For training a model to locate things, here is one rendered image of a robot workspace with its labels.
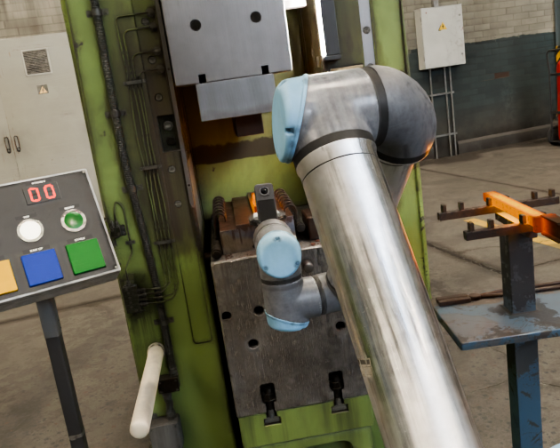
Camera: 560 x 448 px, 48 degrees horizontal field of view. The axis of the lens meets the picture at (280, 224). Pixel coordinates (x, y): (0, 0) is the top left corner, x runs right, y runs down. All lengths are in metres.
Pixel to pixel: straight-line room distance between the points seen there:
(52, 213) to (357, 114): 0.92
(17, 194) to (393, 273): 1.05
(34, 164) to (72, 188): 5.30
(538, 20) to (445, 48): 1.60
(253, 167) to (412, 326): 1.44
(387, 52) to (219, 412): 1.18
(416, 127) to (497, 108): 8.44
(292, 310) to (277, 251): 0.14
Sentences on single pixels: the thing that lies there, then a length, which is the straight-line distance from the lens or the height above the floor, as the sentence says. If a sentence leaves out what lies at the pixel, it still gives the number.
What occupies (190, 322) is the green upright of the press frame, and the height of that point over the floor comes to 0.69.
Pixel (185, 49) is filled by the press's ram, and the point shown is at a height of 1.45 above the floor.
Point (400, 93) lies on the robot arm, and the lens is 0.90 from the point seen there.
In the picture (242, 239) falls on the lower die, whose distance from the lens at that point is 1.68.
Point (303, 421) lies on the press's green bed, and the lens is 1.83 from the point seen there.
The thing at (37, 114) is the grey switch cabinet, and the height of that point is 1.34.
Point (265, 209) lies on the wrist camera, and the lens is 1.48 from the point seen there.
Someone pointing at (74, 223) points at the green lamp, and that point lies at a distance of 1.58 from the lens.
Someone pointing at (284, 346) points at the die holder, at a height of 0.65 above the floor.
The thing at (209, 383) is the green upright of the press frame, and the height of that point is 0.49.
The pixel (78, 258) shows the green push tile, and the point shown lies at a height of 1.01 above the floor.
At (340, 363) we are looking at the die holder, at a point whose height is 0.58.
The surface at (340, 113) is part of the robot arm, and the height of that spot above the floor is 1.29.
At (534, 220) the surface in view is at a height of 0.98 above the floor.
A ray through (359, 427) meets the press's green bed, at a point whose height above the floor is 0.37.
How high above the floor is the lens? 1.35
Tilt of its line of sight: 13 degrees down
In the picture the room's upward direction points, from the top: 8 degrees counter-clockwise
